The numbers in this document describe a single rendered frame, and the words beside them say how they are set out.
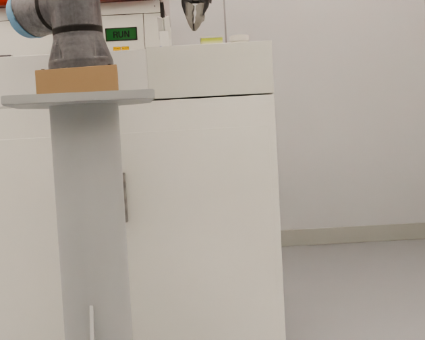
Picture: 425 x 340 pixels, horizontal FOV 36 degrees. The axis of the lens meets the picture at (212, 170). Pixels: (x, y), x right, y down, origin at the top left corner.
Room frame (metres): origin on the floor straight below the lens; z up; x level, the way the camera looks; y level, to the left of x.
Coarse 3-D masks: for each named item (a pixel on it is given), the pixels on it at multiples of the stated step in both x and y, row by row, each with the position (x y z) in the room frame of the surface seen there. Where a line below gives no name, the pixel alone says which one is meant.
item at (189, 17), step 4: (188, 4) 2.14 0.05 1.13; (188, 8) 2.14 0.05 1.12; (192, 8) 2.13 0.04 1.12; (188, 12) 2.14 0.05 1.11; (192, 12) 2.14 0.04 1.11; (188, 16) 2.14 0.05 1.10; (192, 16) 2.14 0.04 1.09; (188, 20) 2.14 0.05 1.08; (192, 20) 2.14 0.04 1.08; (192, 24) 2.14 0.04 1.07; (192, 28) 2.14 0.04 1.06
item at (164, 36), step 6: (162, 18) 2.11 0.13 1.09; (168, 18) 2.12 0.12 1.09; (162, 24) 2.12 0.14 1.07; (168, 24) 2.13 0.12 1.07; (162, 30) 2.13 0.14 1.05; (168, 30) 2.14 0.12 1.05; (162, 36) 2.11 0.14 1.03; (168, 36) 2.11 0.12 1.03; (162, 42) 2.11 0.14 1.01; (168, 42) 2.11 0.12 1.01
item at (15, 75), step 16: (0, 64) 1.84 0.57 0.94; (16, 64) 1.84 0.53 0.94; (32, 64) 1.84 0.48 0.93; (128, 64) 1.84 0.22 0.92; (144, 64) 1.84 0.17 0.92; (0, 80) 1.84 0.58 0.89; (16, 80) 1.84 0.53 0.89; (32, 80) 1.84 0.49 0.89; (128, 80) 1.84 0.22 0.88; (144, 80) 1.84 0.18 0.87; (0, 96) 1.84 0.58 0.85
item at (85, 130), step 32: (32, 96) 1.38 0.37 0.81; (64, 96) 1.39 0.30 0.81; (96, 96) 1.39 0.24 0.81; (128, 96) 1.40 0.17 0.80; (64, 128) 1.48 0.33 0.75; (96, 128) 1.48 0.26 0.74; (64, 160) 1.48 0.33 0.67; (96, 160) 1.48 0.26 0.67; (64, 192) 1.48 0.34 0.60; (96, 192) 1.47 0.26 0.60; (64, 224) 1.49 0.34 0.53; (96, 224) 1.47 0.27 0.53; (64, 256) 1.49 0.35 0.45; (96, 256) 1.47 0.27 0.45; (64, 288) 1.50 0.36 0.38; (96, 288) 1.47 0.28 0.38; (128, 288) 1.54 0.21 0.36; (64, 320) 1.51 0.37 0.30; (96, 320) 1.47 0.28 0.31; (128, 320) 1.52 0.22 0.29
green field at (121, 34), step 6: (108, 30) 2.46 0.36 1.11; (114, 30) 2.46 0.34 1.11; (120, 30) 2.46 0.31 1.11; (126, 30) 2.46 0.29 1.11; (132, 30) 2.46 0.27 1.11; (108, 36) 2.46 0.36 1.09; (114, 36) 2.46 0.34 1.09; (120, 36) 2.46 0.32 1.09; (126, 36) 2.46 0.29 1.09; (132, 36) 2.46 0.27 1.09
